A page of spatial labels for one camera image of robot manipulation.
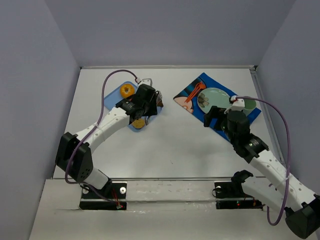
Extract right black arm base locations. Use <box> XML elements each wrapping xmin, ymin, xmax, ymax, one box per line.
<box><xmin>211</xmin><ymin>170</ymin><xmax>265</xmax><ymax>210</ymax></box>

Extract pale green floral plate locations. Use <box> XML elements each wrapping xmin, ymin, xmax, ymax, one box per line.
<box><xmin>197</xmin><ymin>87</ymin><xmax>231</xmax><ymax>114</ymax></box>

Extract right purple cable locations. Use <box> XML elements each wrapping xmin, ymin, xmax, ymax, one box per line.
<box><xmin>234</xmin><ymin>96</ymin><xmax>292</xmax><ymax>226</ymax></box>

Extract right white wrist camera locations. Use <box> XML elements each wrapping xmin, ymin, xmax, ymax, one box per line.
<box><xmin>224</xmin><ymin>95</ymin><xmax>245</xmax><ymax>115</ymax></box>

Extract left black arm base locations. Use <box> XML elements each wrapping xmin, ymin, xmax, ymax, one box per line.
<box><xmin>79</xmin><ymin>181</ymin><xmax>128</xmax><ymax>211</ymax></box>

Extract metal tongs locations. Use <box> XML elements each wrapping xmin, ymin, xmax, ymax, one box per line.
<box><xmin>144</xmin><ymin>90</ymin><xmax>163</xmax><ymax>126</ymax></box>

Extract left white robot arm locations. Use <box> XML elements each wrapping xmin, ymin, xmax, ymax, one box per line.
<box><xmin>55</xmin><ymin>83</ymin><xmax>162</xmax><ymax>191</ymax></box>

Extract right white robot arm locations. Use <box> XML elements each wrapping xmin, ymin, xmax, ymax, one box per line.
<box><xmin>203</xmin><ymin>106</ymin><xmax>320</xmax><ymax>239</ymax></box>

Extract orange bagel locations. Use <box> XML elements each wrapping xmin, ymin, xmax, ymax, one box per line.
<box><xmin>119</xmin><ymin>83</ymin><xmax>136</xmax><ymax>99</ymax></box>

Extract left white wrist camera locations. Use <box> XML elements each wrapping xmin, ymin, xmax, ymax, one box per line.
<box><xmin>135</xmin><ymin>78</ymin><xmax>153</xmax><ymax>87</ymax></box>

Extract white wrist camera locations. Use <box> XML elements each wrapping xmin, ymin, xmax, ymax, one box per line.
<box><xmin>224</xmin><ymin>95</ymin><xmax>245</xmax><ymax>115</ymax></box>
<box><xmin>135</xmin><ymin>78</ymin><xmax>153</xmax><ymax>87</ymax></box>

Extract green cup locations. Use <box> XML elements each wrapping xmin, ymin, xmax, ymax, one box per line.
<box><xmin>242</xmin><ymin>98</ymin><xmax>257</xmax><ymax>116</ymax></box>

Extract orange plastic fork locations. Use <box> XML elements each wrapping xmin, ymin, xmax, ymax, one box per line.
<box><xmin>184</xmin><ymin>81</ymin><xmax>206</xmax><ymax>103</ymax></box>

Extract light blue tray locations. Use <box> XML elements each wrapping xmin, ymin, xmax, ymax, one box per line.
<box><xmin>104</xmin><ymin>81</ymin><xmax>163</xmax><ymax>132</ymax></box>

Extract round tan cookie bread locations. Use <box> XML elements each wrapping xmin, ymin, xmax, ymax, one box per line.
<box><xmin>131</xmin><ymin>118</ymin><xmax>145</xmax><ymax>130</ymax></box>

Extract dark brown bread piece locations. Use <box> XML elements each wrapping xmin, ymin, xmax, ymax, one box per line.
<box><xmin>156</xmin><ymin>97</ymin><xmax>164</xmax><ymax>108</ymax></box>

